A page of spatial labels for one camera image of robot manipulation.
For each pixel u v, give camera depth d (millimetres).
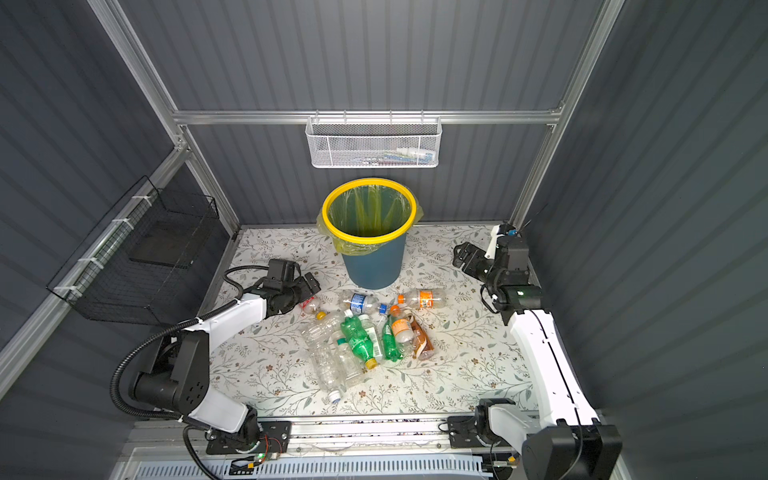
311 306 968
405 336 867
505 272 559
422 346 824
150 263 742
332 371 794
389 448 731
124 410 427
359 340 804
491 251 675
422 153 889
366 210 1007
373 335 867
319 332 864
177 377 450
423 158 892
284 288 735
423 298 937
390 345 865
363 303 934
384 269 1049
